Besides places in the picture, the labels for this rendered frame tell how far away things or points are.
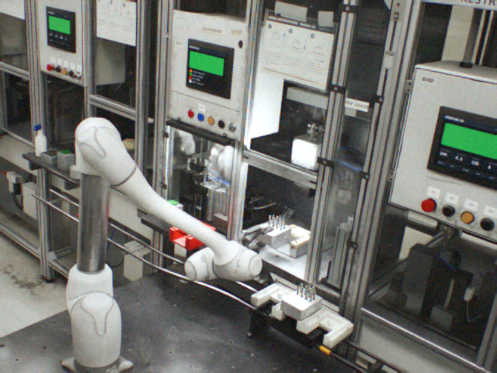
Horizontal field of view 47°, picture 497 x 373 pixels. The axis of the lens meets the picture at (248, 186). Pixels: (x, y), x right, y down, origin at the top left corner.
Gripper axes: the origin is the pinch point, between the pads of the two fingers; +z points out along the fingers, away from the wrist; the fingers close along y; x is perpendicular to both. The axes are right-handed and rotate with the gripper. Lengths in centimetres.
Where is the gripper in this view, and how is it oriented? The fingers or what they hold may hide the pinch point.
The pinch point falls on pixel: (265, 236)
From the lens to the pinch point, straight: 231.5
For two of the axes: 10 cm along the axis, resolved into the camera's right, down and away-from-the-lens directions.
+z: 6.6, -2.4, 7.1
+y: 0.8, -9.2, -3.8
